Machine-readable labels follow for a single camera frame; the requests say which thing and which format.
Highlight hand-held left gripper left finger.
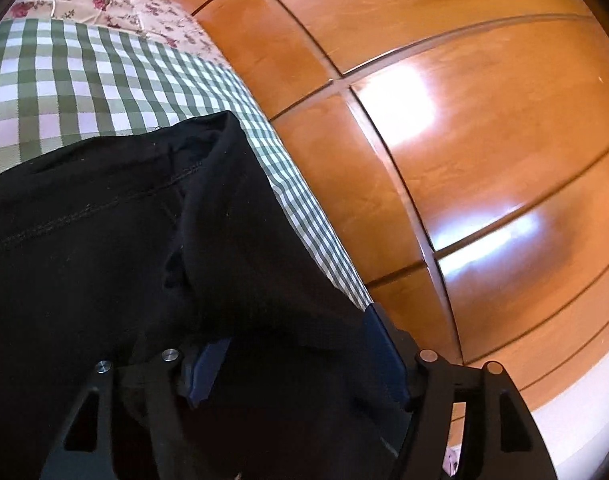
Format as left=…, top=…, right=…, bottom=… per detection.
left=39, top=337, right=231, bottom=480

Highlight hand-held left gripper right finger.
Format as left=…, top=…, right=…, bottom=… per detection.
left=363, top=304, right=558, bottom=480

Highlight black pants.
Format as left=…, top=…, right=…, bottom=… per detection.
left=0, top=111, right=417, bottom=480

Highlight pink printed cloth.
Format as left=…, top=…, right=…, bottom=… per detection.
left=441, top=449, right=462, bottom=478

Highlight wooden wardrobe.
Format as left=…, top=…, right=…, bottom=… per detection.
left=127, top=0, right=609, bottom=413

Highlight green checked bed sheet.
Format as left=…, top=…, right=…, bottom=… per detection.
left=0, top=18, right=374, bottom=310

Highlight floral quilt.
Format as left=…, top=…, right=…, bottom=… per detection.
left=7, top=0, right=226, bottom=65

